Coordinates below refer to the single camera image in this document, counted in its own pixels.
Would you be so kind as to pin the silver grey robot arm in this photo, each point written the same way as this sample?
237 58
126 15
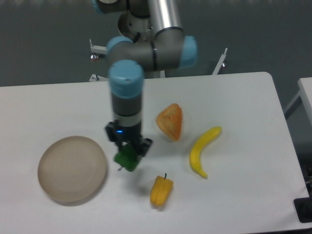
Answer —
126 77

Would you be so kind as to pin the yellow toy banana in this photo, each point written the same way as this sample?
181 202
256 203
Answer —
195 153

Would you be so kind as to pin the green toy bell pepper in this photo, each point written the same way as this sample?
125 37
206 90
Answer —
127 158

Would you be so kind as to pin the orange triangular toy pastry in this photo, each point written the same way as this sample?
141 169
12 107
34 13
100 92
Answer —
170 120

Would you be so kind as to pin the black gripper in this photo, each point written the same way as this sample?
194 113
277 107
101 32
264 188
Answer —
121 135

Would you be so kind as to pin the black device at table edge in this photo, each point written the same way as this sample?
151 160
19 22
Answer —
303 207

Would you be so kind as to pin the beige round plate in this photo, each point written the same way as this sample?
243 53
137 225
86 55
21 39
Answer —
72 170

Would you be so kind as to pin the white side table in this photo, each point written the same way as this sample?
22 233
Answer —
303 96

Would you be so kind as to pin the yellow toy bell pepper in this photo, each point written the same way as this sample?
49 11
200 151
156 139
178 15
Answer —
161 191

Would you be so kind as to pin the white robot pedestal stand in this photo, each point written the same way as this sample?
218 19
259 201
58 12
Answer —
97 50

